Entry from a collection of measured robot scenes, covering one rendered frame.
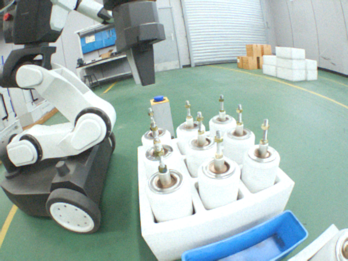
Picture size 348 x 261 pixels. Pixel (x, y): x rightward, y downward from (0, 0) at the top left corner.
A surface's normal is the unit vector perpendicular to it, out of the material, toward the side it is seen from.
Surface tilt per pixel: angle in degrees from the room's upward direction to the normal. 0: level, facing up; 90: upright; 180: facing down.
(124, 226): 0
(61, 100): 90
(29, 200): 90
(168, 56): 90
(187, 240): 90
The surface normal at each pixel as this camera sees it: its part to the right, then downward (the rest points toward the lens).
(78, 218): 0.17, 0.40
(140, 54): 0.45, 0.32
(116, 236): -0.15, -0.89
